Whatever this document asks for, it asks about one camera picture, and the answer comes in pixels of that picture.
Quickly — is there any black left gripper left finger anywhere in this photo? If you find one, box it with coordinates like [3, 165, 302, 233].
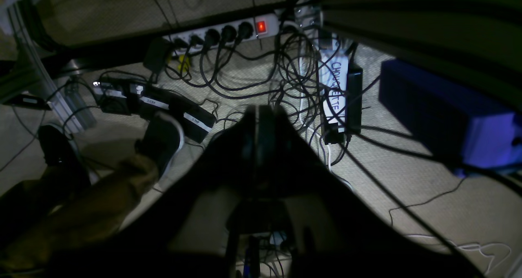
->
[45, 106, 258, 278]

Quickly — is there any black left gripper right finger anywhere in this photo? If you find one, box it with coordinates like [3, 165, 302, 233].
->
[258, 106, 482, 278]

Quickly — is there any black shoe white sole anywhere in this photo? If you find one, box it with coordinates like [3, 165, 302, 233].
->
[135, 111, 185, 180]

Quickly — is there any khaki trouser leg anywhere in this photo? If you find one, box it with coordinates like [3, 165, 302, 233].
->
[1, 154, 159, 272]

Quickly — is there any black power adapters labelled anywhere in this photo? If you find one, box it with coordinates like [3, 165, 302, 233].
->
[93, 78, 217, 143]

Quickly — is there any white labelled power strip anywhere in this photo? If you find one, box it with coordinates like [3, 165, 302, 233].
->
[318, 37, 363, 144]

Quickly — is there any blue plastic box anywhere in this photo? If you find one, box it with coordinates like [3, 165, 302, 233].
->
[379, 60, 522, 173]

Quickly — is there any thin black floor cable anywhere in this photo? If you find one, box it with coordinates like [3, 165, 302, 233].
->
[387, 176, 467, 227]

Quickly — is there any black power strip red switch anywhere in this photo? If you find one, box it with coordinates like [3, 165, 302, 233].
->
[162, 13, 281, 55]

